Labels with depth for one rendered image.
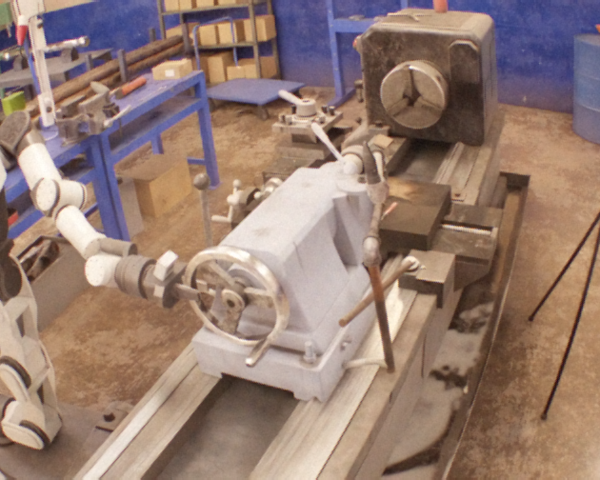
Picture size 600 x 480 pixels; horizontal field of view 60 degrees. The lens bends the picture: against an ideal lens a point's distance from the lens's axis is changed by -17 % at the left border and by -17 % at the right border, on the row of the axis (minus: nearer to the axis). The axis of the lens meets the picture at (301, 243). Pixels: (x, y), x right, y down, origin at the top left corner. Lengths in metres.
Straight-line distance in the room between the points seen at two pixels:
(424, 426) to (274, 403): 0.53
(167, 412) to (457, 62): 1.64
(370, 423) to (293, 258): 0.37
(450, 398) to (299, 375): 0.75
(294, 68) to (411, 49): 4.09
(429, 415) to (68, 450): 1.33
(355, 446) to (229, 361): 0.34
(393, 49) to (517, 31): 3.34
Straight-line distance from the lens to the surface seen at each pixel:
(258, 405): 1.47
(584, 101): 5.10
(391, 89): 2.25
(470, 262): 1.67
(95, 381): 2.82
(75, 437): 2.34
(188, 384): 1.40
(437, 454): 1.73
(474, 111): 2.41
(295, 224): 1.25
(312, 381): 1.24
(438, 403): 1.88
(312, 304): 1.25
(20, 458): 2.37
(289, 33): 6.34
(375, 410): 1.27
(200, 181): 1.25
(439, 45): 2.37
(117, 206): 3.46
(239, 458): 1.36
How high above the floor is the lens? 1.76
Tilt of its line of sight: 31 degrees down
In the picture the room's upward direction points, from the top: 7 degrees counter-clockwise
